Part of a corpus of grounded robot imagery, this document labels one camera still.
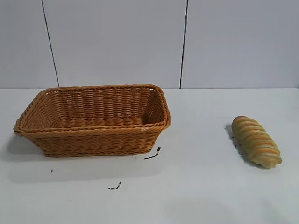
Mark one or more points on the long striped twisted bread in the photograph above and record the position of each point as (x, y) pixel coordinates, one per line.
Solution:
(255, 141)

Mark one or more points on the brown woven wicker basket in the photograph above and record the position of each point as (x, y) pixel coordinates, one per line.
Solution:
(93, 140)

